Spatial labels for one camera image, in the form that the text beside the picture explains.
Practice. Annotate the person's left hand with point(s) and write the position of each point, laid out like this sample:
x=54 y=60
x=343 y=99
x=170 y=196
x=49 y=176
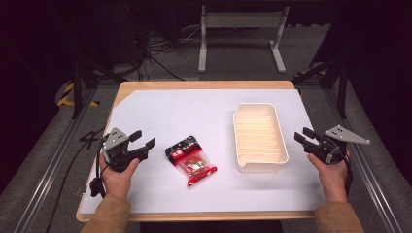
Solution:
x=118 y=178

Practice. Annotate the white table mat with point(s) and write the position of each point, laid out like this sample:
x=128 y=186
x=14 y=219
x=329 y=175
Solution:
x=200 y=150

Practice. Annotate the yellow and black striped tape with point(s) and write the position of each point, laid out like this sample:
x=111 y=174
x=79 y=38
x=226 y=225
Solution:
x=69 y=95

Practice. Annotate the white metal stand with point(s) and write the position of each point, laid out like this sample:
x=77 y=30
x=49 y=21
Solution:
x=243 y=35

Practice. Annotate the person's right hand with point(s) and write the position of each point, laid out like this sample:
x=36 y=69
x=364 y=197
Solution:
x=332 y=178

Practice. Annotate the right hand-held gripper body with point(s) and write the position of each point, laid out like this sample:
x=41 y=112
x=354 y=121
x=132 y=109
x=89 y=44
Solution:
x=333 y=145

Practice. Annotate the black tripod stand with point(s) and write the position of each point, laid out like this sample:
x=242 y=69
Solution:
x=85 y=73
x=327 y=74

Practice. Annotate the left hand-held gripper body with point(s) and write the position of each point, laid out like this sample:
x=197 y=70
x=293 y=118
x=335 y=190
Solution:
x=118 y=150

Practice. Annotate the red and black snack packet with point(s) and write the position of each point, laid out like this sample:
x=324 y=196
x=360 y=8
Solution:
x=190 y=160

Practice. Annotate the cream plastic divided bin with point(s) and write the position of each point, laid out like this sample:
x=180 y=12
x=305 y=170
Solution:
x=259 y=137

